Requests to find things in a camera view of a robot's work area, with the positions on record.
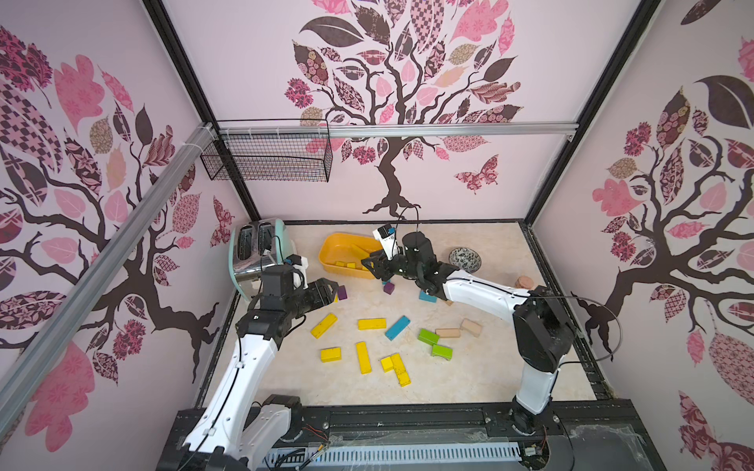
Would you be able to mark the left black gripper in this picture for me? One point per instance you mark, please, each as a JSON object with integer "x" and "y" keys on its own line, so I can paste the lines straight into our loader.
{"x": 322, "y": 292}

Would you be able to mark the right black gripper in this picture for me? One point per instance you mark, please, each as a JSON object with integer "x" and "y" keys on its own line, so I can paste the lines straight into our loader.
{"x": 386, "y": 265}

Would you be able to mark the long yellow diagonal block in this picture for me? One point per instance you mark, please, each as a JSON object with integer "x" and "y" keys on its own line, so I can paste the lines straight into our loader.
{"x": 324, "y": 326}

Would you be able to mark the yellow short block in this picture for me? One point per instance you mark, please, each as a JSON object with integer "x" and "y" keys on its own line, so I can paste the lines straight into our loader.
{"x": 331, "y": 355}

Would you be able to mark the yellow small front cube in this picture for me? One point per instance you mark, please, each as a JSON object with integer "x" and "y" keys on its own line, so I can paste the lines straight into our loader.
{"x": 387, "y": 364}

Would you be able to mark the yellow long front block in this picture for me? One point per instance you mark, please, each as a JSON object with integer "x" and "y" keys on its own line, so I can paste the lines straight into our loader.
{"x": 400, "y": 369}

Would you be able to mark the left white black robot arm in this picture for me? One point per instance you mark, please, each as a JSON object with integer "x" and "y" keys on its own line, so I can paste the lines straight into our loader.
{"x": 223, "y": 438}

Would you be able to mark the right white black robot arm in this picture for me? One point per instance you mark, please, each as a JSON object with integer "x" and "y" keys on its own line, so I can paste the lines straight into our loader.
{"x": 544, "y": 331}

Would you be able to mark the yellow plastic tray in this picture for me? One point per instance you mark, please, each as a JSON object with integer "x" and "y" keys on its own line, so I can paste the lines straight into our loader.
{"x": 337, "y": 247}

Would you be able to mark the mint chrome toaster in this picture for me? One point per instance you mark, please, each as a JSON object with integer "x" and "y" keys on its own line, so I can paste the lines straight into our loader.
{"x": 254, "y": 247}

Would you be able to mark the teal block far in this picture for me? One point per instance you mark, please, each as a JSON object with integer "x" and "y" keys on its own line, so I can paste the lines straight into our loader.
{"x": 426, "y": 297}

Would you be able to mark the yellow horizontal mid block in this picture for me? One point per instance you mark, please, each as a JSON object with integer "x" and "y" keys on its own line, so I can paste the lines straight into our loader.
{"x": 372, "y": 324}

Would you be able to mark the teal long block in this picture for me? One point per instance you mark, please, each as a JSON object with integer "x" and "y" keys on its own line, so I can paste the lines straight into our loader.
{"x": 397, "y": 328}

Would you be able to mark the patterned ceramic bowl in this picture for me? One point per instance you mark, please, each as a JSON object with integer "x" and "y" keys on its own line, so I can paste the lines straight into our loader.
{"x": 466, "y": 259}

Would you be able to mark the green block centre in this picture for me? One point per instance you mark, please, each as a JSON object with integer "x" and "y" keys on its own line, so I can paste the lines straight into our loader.
{"x": 428, "y": 337}

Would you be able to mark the green block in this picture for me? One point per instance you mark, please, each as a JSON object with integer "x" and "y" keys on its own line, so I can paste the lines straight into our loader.
{"x": 442, "y": 352}
{"x": 428, "y": 337}

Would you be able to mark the wooden beige flat block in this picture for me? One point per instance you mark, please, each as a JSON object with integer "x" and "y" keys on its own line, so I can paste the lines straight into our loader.
{"x": 448, "y": 333}

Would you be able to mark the green block front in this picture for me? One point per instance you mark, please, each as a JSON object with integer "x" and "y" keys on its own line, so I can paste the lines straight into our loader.
{"x": 442, "y": 352}

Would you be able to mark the wooden beige right block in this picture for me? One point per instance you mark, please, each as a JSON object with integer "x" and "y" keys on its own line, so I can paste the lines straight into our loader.
{"x": 471, "y": 327}

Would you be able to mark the black wire basket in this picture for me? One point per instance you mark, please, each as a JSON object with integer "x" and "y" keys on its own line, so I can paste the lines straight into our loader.
{"x": 271, "y": 150}

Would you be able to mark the aluminium rail back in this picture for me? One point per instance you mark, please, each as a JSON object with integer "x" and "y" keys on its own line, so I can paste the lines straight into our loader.
{"x": 366, "y": 132}

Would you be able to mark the white slotted cable duct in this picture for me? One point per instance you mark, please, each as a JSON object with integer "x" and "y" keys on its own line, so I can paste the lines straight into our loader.
{"x": 351, "y": 457}

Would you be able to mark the black base frame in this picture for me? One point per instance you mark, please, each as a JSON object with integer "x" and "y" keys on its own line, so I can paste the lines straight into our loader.
{"x": 600, "y": 435}

